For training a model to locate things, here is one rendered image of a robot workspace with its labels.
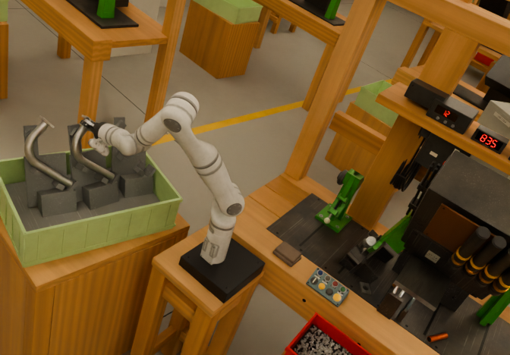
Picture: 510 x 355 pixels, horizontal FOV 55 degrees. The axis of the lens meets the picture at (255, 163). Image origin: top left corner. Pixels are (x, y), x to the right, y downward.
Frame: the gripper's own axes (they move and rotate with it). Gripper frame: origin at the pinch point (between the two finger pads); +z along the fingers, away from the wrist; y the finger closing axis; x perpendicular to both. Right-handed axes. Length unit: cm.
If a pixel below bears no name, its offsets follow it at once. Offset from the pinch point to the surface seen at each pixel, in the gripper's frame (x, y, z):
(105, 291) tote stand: 50, -44, -11
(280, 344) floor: 34, -158, -30
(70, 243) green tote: 39.6, -14.3, -13.9
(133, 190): 9.7, -35.0, -1.5
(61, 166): 17.4, -5.5, 6.9
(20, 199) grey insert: 36.3, -3.9, 14.4
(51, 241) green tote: 42.1, -7.1, -14.1
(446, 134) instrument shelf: -67, -67, -101
